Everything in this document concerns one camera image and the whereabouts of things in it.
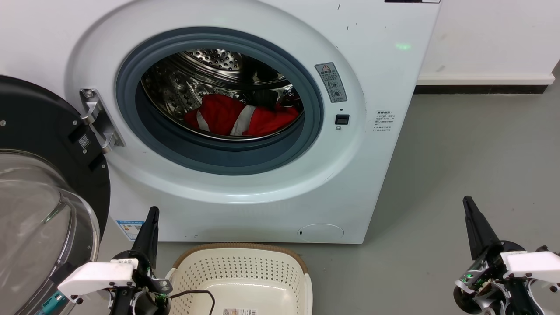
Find clear glass door window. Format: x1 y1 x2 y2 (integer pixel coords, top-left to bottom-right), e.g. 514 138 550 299
0 149 101 315

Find white front-load washing machine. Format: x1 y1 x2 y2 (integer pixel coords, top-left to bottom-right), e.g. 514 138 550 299
0 0 442 244

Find stainless steel washing machine drum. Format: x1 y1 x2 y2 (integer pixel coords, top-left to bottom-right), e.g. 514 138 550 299
141 48 305 141

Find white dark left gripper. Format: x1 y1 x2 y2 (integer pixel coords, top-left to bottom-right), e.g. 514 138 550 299
57 206 173 315

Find silver metal door hinge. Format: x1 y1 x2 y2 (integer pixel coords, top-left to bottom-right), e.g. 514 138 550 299
80 88 126 154

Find round white filter cover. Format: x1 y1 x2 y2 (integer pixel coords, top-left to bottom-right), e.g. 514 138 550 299
297 224 344 243

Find cream perforated laundry basket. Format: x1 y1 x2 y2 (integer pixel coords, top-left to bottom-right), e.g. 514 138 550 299
165 243 313 315

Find grey warning label sticker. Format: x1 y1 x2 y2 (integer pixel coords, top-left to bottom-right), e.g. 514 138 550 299
315 62 348 104

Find black round washer door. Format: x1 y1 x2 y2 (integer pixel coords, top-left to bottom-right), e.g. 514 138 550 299
0 75 111 315

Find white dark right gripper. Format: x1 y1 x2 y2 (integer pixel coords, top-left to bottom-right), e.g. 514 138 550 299
453 196 560 315

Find grey rubber door gasket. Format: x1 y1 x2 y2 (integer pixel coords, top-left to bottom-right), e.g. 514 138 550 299
115 27 325 176

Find small text sticker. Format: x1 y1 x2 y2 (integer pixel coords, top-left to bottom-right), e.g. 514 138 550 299
373 109 394 133

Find blue energy label sticker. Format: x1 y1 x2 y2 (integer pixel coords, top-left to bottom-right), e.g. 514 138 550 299
116 220 145 241

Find black baseboard strip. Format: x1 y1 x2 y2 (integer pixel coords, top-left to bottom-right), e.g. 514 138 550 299
414 85 548 95

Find red garment with white stripes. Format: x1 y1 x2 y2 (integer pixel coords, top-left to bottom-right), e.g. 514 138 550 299
184 93 301 137

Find thin black cable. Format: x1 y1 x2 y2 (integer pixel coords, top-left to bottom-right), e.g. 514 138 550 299
170 290 216 315

